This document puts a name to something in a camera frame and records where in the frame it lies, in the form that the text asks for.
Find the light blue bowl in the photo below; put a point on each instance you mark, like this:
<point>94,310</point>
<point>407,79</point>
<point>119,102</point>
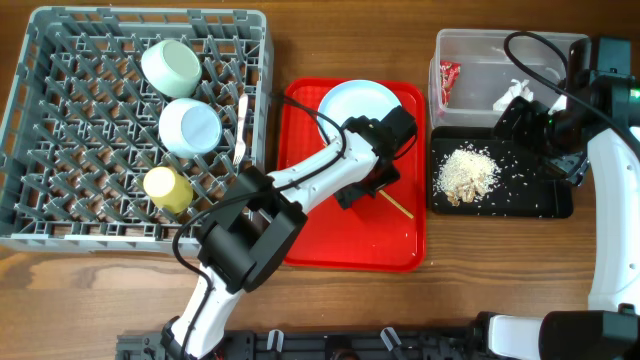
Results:
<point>189,127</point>

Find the clear plastic bin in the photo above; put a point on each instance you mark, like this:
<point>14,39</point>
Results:
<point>486,73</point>

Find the grey dishwasher rack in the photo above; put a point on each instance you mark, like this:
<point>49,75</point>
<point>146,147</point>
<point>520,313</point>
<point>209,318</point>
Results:
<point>81,126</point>

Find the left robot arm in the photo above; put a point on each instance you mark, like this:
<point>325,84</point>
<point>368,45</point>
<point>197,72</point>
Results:
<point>245,236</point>

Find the light blue plate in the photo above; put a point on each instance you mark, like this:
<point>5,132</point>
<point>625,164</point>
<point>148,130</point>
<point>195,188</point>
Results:
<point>356,98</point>

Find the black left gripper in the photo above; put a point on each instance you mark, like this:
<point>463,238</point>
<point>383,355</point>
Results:
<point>347,196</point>

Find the white plastic fork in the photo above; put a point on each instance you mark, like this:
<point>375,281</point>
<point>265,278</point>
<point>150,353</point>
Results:
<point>240,146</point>

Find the rice and food scraps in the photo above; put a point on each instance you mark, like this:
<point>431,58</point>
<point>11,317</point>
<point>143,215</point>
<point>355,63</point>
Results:
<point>467,175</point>

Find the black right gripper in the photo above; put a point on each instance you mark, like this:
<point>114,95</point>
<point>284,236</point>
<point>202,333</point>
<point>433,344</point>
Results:
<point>525,134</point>

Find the red snack wrapper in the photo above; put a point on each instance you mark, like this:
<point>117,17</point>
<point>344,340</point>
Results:
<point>449,73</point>

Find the yellow cup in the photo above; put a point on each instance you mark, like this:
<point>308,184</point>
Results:
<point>168,189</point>

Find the wooden chopstick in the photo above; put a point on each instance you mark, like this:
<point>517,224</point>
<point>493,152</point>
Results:
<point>396,204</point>

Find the green bowl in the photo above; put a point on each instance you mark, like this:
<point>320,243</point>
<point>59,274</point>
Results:
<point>172,68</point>

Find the black tray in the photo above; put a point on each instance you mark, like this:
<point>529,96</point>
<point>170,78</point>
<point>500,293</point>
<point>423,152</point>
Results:
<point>520,189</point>

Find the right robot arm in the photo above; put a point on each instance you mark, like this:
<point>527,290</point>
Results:
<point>598,130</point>

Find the red plastic tray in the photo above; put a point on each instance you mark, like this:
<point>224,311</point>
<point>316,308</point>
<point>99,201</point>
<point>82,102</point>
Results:
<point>373,235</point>

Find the white tissue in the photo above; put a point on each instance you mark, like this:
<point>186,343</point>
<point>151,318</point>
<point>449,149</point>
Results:
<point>517,89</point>

